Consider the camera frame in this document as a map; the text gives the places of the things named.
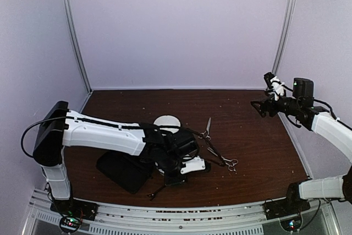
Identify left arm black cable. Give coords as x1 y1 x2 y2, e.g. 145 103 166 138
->
21 116 67 159

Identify aluminium front rail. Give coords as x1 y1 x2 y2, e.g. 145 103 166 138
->
27 188 342 235

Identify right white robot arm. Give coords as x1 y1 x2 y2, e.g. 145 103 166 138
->
250 72 351 214

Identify aluminium corner post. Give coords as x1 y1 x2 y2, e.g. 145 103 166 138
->
272 0 296 74
63 0 92 94

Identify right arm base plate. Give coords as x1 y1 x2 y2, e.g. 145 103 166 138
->
262 199 310 220

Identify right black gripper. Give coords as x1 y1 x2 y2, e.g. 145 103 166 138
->
251 89 301 118

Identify round white bowl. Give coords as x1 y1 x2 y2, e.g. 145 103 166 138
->
153 115 181 127

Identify silver straight scissors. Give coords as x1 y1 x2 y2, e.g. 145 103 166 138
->
198 117 212 140

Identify black hair clip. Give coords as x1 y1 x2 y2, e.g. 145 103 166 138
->
147 184 167 201

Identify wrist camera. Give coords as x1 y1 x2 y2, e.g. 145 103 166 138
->
263 72 286 101
180 156 206 175

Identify right aluminium corner post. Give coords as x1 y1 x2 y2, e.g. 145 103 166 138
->
272 0 296 74

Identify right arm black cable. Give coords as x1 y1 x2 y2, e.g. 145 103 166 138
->
310 99 340 122

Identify silver thinning scissors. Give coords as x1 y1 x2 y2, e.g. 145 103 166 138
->
207 147 239 174

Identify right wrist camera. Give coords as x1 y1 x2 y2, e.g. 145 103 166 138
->
263 72 286 101

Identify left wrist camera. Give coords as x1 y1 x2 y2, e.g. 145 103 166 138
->
180 156 206 175

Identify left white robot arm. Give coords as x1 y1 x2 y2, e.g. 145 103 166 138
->
32 101 206 215

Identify left aluminium corner post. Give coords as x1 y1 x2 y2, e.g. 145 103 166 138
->
63 0 92 94

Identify black zippered tool case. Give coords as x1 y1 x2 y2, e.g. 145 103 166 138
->
96 151 154 194

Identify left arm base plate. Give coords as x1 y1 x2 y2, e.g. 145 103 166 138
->
50 199 98 221

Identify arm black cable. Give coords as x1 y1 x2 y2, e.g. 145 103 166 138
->
310 99 340 122
21 116 67 159

